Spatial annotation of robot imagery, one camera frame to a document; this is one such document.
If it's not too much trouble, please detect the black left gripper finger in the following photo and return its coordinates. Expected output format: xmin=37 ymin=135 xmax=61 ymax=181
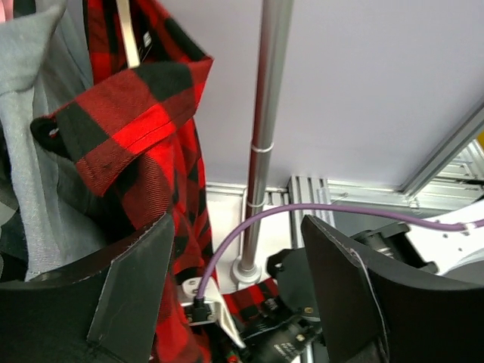
xmin=1 ymin=214 xmax=174 ymax=362

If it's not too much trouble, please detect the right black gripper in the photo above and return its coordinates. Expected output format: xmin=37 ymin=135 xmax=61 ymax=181
xmin=224 ymin=216 xmax=483 ymax=362

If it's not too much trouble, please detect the red black plaid shirt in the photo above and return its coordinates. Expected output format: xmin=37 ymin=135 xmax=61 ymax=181
xmin=29 ymin=0 xmax=281 ymax=363

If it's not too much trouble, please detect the grey shirt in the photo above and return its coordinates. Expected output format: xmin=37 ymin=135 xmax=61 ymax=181
xmin=0 ymin=0 xmax=110 ymax=283

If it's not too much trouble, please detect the beige wooden hanger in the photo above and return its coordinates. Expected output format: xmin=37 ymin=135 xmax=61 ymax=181
xmin=116 ymin=0 xmax=141 ymax=68

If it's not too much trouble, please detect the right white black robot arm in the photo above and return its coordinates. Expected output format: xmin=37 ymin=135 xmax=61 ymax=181
xmin=243 ymin=208 xmax=483 ymax=362

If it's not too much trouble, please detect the black white plaid shirt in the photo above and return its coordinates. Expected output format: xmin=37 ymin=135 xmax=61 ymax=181
xmin=1 ymin=130 xmax=28 ymax=282

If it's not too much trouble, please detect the silver clothes rack pole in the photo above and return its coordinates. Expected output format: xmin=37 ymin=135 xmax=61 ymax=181
xmin=231 ymin=0 xmax=295 ymax=287

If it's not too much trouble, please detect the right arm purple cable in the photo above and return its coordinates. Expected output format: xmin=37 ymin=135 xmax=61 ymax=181
xmin=194 ymin=203 xmax=484 ymax=303

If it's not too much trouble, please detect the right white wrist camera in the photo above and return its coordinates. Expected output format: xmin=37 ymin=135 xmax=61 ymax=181
xmin=177 ymin=278 xmax=246 ymax=349

